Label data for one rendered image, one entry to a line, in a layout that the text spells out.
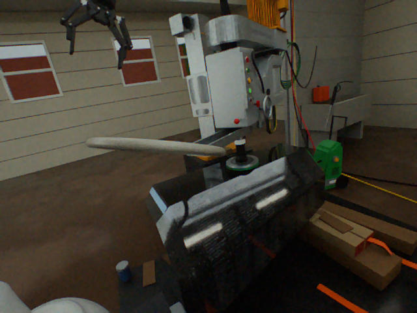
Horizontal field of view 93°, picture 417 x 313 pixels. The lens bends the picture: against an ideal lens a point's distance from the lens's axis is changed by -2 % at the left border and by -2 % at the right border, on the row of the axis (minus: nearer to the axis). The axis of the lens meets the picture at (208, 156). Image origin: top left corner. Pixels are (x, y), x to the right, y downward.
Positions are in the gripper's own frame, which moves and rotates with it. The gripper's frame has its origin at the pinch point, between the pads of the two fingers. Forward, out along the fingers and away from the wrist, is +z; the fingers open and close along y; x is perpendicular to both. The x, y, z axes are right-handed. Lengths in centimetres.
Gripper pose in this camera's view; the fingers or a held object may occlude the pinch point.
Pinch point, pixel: (98, 57)
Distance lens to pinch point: 76.6
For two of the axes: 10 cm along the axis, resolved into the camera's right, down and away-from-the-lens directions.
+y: 7.5, 0.5, 6.6
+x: -6.6, -0.3, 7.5
